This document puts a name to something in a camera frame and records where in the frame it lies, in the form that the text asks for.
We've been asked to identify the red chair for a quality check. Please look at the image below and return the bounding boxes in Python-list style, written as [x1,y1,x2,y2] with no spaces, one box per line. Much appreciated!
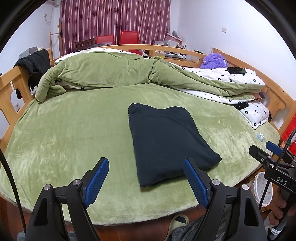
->
[119,31,139,55]
[95,35,115,45]

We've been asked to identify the green quilt with floral lining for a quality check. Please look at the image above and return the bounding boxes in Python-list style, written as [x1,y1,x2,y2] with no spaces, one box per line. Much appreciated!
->
[36,51,266,102]

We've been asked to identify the person's grey patterned pants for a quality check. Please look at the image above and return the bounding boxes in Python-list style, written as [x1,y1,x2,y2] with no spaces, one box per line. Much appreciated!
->
[172,204,232,241]

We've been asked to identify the grey box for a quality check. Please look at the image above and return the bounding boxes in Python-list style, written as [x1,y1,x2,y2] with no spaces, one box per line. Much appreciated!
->
[20,47,38,58]

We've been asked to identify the red box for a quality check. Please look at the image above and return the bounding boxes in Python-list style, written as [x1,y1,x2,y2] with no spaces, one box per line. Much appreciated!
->
[283,119,296,145]

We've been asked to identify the black cable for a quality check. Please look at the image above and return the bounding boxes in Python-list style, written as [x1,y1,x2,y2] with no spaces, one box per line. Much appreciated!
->
[0,148,26,241]
[259,129,296,209]

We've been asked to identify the dark wooden chair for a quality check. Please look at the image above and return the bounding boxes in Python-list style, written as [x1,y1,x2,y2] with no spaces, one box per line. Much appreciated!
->
[75,39,95,51]

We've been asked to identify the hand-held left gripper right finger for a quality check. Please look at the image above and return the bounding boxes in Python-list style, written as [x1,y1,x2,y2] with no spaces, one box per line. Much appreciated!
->
[183,158,267,241]

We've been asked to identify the purple plush toy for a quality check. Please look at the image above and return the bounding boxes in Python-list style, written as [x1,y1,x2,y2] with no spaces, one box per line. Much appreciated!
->
[200,53,228,69]

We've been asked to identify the black sweatshirt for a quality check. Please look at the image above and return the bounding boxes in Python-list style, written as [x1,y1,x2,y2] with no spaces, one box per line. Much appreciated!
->
[128,103,222,188]

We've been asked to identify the wooden coat rack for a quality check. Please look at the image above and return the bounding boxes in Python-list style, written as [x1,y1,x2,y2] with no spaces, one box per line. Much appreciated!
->
[49,23,64,57]

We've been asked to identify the green plush bed sheet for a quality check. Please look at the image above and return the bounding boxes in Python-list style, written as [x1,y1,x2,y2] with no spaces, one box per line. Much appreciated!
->
[0,83,281,226]

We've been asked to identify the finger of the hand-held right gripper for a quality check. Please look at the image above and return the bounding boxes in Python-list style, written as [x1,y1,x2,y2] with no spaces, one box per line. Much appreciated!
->
[265,141,285,156]
[249,145,278,168]

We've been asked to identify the maroon striped curtain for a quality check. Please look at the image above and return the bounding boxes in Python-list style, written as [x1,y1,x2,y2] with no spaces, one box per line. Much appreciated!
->
[59,0,171,56]

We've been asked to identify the black jacket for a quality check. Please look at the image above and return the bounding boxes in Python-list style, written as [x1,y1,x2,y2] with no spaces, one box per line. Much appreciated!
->
[14,49,50,91]

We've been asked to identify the person's right hand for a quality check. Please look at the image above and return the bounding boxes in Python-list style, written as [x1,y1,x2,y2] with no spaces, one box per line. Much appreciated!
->
[269,189,289,229]

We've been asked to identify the wooden bed frame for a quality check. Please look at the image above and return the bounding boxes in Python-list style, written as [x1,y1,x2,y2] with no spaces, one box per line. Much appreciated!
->
[0,44,296,149]

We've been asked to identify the white patterned basket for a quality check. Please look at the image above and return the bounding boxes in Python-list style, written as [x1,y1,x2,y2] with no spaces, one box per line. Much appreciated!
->
[251,173,274,210]

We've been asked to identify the white floral pillow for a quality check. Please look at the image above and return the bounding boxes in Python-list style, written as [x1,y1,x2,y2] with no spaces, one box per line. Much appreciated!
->
[233,101,271,129]

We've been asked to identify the green slipper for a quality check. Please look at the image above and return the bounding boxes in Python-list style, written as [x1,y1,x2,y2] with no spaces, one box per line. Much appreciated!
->
[168,214,189,232]

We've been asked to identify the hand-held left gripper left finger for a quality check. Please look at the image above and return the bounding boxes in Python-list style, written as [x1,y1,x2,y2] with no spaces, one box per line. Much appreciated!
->
[25,157,110,241]

